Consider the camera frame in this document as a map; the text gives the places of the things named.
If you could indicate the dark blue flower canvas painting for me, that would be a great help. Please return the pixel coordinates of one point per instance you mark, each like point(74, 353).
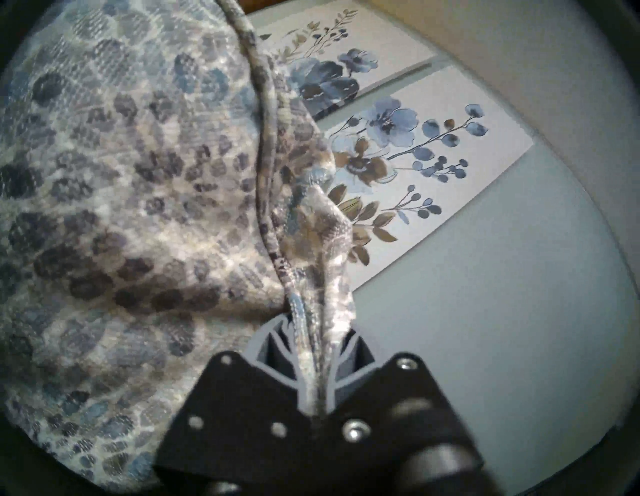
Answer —
point(340, 75)

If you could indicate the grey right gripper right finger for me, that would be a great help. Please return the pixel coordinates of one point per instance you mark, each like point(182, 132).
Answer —
point(400, 435)

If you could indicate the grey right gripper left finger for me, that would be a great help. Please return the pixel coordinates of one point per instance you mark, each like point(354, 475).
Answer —
point(240, 435)

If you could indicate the grey pebble print cushion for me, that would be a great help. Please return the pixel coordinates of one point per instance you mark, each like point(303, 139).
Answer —
point(140, 200)

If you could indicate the brown leaves flower canvas painting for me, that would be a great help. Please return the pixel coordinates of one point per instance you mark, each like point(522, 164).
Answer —
point(435, 165)

